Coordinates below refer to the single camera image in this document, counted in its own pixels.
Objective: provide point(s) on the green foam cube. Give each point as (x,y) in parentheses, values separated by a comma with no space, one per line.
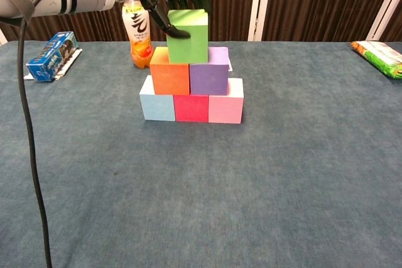
(191,48)

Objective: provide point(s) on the orange foam cube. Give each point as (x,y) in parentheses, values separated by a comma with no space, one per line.
(169,78)

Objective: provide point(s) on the purple foam cube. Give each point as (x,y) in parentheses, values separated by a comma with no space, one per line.
(208,79)

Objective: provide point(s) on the light blue foam cube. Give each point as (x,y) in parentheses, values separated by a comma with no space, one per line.
(158,108)

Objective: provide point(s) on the red foam cube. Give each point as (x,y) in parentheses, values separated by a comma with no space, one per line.
(191,108)

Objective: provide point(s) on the pink foam cube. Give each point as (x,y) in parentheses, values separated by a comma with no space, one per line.
(226,108)

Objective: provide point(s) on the orange drink bottle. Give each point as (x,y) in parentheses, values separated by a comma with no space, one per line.
(138,48)

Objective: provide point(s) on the dark brown pleated curtain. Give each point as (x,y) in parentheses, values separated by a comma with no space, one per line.
(94,26)
(232,4)
(320,4)
(395,28)

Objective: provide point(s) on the blue cookie box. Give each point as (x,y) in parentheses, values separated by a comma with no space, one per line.
(50,57)

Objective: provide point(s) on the green snack bag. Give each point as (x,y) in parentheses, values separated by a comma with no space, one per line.
(381,57)

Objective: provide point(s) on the teal table cloth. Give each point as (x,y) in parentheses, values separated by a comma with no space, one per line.
(201,217)

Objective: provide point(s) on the white partition post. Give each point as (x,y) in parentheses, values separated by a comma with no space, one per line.
(2,37)
(259,4)
(384,7)

